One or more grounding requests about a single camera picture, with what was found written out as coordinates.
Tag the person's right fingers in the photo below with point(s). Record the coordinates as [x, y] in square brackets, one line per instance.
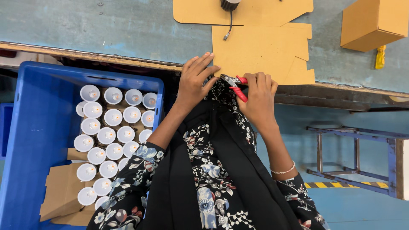
[261, 82]

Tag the large blue plastic crate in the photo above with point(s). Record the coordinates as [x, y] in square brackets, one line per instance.
[38, 121]

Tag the small blue plastic bin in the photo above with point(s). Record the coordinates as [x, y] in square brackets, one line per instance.
[5, 127]

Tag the person's right hand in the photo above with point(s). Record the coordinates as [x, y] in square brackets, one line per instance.
[260, 102]

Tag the brown cardboard box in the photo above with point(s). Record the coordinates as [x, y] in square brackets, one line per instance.
[255, 9]
[262, 51]
[372, 24]

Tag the person's left hand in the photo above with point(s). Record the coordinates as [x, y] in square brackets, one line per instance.
[191, 84]

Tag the blue metal stool frame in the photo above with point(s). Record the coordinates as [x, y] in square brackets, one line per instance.
[391, 159]

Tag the closed brown cardboard box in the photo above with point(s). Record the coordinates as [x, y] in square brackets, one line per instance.
[372, 24]

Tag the black floral dress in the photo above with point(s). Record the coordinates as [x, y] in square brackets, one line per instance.
[211, 179]

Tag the black scarf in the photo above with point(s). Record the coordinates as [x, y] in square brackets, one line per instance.
[175, 179]

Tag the brown cardboard liner sheet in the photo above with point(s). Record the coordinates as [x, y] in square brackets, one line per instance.
[62, 188]

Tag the group of white lamp housings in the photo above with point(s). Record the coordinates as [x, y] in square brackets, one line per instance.
[111, 134]

